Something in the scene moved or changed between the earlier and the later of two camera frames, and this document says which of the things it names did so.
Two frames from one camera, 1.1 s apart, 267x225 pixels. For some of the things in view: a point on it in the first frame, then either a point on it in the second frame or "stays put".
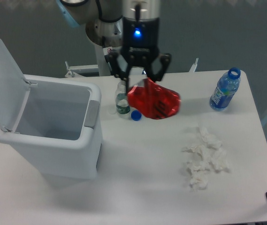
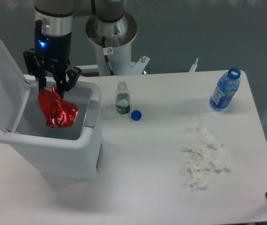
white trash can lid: x=5 y=88 stays put
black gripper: x=140 y=41 -> x=54 y=52
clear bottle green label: x=121 y=99 stays put
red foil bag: x=157 y=101 -> x=58 y=112
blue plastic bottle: x=226 y=87 stays put
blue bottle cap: x=136 y=115 stays put
